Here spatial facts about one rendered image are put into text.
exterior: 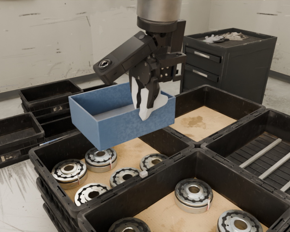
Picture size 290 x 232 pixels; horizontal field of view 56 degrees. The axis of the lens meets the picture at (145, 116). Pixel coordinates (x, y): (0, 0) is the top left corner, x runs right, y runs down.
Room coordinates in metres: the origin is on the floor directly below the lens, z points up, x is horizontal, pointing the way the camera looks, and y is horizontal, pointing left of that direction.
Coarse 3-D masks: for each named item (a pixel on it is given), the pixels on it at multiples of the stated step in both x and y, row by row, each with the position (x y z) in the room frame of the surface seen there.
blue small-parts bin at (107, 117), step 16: (80, 96) 0.59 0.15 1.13; (96, 96) 0.61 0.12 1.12; (112, 96) 0.64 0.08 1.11; (128, 96) 0.67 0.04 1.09; (80, 112) 0.52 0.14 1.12; (96, 112) 0.61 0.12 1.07; (112, 112) 0.62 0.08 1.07; (128, 112) 0.49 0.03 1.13; (160, 112) 0.54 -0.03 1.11; (80, 128) 0.53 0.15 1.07; (96, 128) 0.46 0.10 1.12; (112, 128) 0.47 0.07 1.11; (128, 128) 0.49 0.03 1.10; (144, 128) 0.52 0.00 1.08; (160, 128) 0.54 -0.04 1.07; (96, 144) 0.46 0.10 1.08; (112, 144) 0.47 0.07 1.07
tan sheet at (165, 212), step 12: (216, 192) 0.58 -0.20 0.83; (156, 204) 0.54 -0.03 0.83; (168, 204) 0.54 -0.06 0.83; (216, 204) 0.54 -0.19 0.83; (228, 204) 0.54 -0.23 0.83; (144, 216) 0.49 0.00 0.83; (156, 216) 0.49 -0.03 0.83; (168, 216) 0.49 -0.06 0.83; (180, 216) 0.49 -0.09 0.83; (192, 216) 0.49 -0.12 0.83; (204, 216) 0.49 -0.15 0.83; (216, 216) 0.49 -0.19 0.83; (156, 228) 0.46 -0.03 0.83; (168, 228) 0.46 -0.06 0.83; (180, 228) 0.46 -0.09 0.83; (192, 228) 0.46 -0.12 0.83; (204, 228) 0.46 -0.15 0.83; (264, 228) 0.46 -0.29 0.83
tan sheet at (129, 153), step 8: (120, 144) 0.82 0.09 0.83; (128, 144) 0.82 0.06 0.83; (136, 144) 0.82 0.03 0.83; (144, 144) 0.82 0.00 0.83; (120, 152) 0.77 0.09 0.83; (128, 152) 0.77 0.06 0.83; (136, 152) 0.77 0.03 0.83; (144, 152) 0.77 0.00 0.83; (152, 152) 0.77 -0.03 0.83; (120, 160) 0.73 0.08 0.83; (128, 160) 0.73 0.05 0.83; (136, 160) 0.73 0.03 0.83; (88, 176) 0.65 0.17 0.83; (96, 176) 0.65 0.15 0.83; (104, 176) 0.65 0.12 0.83; (72, 192) 0.58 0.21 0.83; (72, 200) 0.55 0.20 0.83
